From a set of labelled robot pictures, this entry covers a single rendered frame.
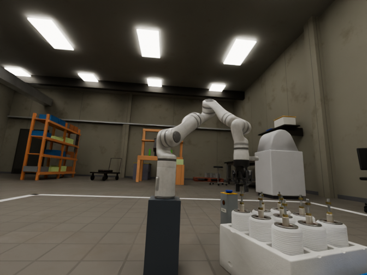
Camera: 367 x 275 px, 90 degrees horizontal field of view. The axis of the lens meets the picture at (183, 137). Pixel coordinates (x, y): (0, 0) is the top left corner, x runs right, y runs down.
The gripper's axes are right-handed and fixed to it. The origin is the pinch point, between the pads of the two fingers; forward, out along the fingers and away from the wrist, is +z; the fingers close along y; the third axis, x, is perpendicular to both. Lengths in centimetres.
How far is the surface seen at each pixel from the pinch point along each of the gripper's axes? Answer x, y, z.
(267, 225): 0.2, 16.4, 11.6
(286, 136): 234, -196, -87
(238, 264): -6.5, 7.4, 28.8
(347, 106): 357, -163, -156
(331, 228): 21.8, 24.7, 11.1
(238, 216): -3.4, 2.8, 11.4
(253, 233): -3.4, 12.6, 15.5
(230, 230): -6.9, 1.9, 17.5
